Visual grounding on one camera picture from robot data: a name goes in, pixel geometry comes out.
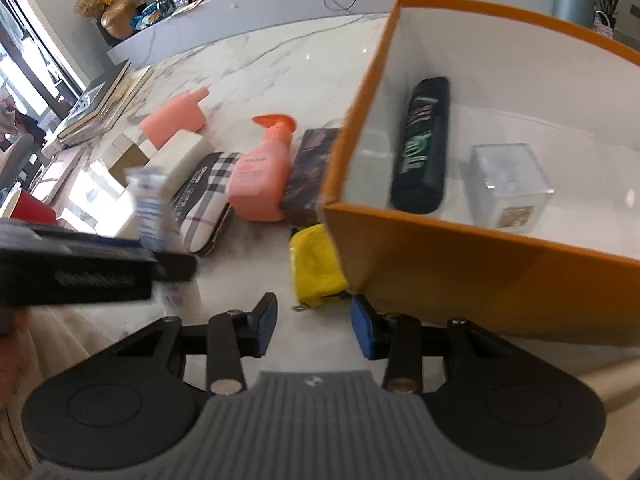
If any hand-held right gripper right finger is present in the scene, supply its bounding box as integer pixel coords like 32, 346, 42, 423
350, 296, 531, 395

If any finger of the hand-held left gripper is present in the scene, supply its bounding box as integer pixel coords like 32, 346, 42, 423
150, 252, 197, 282

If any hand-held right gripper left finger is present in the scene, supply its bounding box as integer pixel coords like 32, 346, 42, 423
112, 292, 279, 396

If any white and blue tube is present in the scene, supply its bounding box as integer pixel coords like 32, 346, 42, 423
125, 166, 174, 252

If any plaid and black case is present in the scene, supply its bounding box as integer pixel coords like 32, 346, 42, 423
170, 151, 244, 257

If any yellow tape measure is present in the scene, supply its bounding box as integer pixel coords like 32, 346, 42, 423
288, 223, 350, 313

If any orange cardboard box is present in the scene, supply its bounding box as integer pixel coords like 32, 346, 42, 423
319, 0, 640, 349

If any dark picture-printed box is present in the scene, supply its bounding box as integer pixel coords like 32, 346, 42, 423
278, 128, 346, 227

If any red cup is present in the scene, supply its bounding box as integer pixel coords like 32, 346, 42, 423
7, 188, 59, 226

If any pink notebook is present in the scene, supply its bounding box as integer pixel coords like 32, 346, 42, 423
29, 145, 87, 202

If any white rectangular box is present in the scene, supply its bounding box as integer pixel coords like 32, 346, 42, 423
140, 130, 217, 197

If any small beige cardboard box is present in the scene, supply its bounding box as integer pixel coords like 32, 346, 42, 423
99, 132, 152, 187

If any pink spray bottle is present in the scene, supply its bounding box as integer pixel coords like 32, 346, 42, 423
225, 114, 297, 222

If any pink silicone holder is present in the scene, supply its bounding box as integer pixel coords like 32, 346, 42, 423
138, 87, 210, 151

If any stack of books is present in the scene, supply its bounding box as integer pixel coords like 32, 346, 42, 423
54, 60, 157, 147

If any clear plastic cube box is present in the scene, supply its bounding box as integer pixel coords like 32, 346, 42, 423
462, 142, 556, 234

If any gold vase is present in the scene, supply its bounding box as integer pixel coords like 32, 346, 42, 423
100, 0, 140, 41

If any pile of snack packets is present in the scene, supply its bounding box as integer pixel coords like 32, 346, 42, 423
130, 0, 177, 31

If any dried grass bunch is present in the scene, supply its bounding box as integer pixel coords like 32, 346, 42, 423
73, 0, 109, 19

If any white marble counter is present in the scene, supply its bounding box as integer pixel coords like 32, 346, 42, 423
107, 0, 557, 67

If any woven basket bag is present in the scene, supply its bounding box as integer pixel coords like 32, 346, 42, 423
593, 10, 615, 39

